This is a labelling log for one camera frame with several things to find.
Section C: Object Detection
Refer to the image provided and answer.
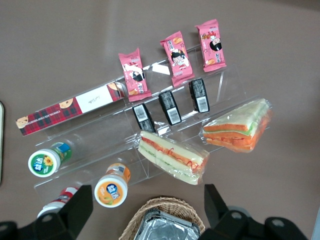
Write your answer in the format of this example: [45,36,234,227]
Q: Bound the white plastic tray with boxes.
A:
[0,101,5,186]

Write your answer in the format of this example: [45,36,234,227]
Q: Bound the green label gum bottle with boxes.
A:
[27,141,73,178]

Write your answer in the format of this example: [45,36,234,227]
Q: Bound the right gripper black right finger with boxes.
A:
[197,183,253,240]

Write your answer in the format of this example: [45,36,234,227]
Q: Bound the aluminium foil container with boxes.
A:
[133,208,201,240]

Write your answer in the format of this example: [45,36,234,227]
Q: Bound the orange label gum bottle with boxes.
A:
[94,162,131,209]

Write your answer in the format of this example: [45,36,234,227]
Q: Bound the tan wicker basket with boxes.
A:
[118,196,206,240]

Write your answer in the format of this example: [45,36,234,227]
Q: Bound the long red plaid cookie box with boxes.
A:
[15,81,128,137]

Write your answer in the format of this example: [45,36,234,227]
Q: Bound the sandwich with white bread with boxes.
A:
[137,130,210,186]

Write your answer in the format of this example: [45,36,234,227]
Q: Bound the wrapped sandwich with orange layers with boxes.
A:
[199,98,273,154]

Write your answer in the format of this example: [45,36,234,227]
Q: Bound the black barcode snack box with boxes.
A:
[158,90,182,126]
[131,103,157,134]
[188,78,211,114]

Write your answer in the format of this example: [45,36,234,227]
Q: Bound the red label gum bottle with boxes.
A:
[36,186,81,219]

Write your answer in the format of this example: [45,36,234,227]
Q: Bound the clear acrylic tiered display stand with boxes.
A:
[33,44,273,201]

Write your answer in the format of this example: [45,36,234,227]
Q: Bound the pink cartoon snack packet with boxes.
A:
[118,47,153,102]
[159,30,196,88]
[194,19,227,73]

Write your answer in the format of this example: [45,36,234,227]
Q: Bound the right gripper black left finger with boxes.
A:
[18,184,94,240]

